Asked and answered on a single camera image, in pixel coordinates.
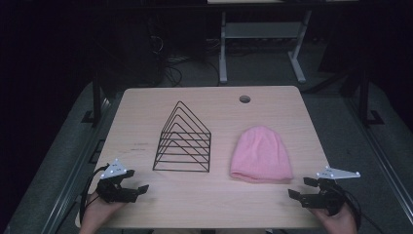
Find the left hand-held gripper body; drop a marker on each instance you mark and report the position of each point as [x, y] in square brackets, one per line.
[113, 170]

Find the black metal stand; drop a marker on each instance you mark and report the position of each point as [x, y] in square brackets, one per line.
[96, 100]
[364, 97]

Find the white metal desk frame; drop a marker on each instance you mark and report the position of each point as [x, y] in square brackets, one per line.
[259, 30]

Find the person's left hand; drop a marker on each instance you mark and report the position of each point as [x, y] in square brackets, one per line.
[97, 211]

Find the person's right hand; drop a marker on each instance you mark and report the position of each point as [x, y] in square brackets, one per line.
[337, 222]

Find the aluminium floor rail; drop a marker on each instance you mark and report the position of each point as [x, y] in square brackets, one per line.
[69, 182]
[386, 169]

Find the pink knitted beanie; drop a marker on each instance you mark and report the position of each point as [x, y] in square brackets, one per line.
[261, 156]

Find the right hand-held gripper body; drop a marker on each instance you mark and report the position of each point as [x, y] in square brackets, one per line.
[324, 196]

